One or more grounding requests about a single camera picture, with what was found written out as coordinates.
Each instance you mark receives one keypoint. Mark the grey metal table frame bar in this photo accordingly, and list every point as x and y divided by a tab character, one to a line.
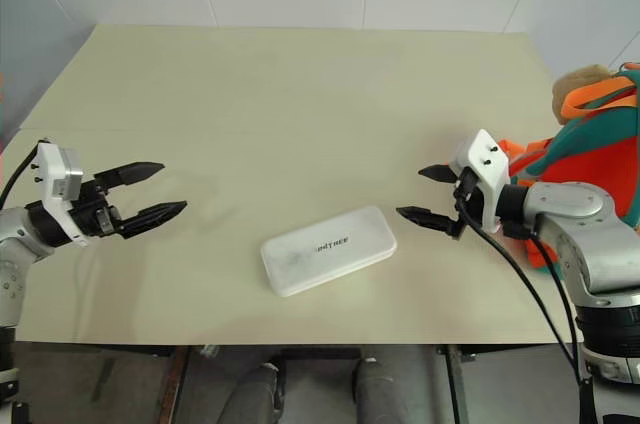
457	384

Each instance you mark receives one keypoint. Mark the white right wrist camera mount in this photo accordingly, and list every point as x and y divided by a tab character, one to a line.
487	159

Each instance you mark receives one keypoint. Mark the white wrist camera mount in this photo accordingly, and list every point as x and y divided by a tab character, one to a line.
487	159
52	169

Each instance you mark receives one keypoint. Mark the brown table frame rail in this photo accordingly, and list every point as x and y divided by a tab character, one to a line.
172	384

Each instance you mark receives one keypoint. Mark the grey rounded shape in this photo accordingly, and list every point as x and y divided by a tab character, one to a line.
255	394
377	391

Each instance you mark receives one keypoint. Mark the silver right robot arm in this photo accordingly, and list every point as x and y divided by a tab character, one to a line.
585	234

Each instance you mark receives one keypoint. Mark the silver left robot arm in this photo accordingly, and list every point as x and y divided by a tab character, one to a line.
12	244

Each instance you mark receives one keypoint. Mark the orange teal plush toy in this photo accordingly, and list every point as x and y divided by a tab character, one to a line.
600	154

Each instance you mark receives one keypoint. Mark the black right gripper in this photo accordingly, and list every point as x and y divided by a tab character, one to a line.
475	206

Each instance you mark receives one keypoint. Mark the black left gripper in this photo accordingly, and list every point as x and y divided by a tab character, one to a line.
90	209

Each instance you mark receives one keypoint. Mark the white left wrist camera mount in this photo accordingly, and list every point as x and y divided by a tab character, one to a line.
52	169

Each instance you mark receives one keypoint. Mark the white rectangular case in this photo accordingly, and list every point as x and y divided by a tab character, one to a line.
327	250

